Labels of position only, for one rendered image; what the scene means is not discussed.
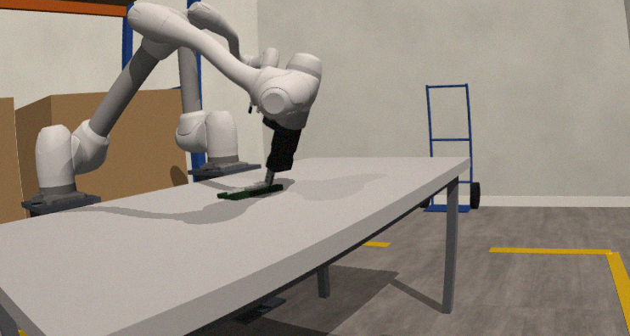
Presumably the dark green keyboard case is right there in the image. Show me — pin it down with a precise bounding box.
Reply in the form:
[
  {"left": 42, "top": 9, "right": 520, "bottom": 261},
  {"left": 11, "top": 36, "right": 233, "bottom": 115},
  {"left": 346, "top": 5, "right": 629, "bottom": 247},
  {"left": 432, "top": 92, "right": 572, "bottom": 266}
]
[{"left": 217, "top": 184, "right": 284, "bottom": 200}]

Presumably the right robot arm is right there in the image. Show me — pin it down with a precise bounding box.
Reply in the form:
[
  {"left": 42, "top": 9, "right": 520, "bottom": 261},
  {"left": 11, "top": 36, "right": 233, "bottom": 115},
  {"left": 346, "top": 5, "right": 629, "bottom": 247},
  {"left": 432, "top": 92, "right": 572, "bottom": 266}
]
[{"left": 30, "top": 3, "right": 322, "bottom": 205}]

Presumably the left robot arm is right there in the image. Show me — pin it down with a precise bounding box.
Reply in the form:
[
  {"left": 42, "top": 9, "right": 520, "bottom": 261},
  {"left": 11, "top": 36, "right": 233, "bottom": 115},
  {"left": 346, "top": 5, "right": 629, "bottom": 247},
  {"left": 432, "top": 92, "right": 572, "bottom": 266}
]
[{"left": 175, "top": 2, "right": 279, "bottom": 171}]

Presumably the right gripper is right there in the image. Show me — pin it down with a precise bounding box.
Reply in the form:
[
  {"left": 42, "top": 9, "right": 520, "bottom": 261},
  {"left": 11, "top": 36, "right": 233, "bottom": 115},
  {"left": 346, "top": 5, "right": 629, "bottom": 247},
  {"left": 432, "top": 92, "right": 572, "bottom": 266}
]
[{"left": 262, "top": 110, "right": 310, "bottom": 185}]

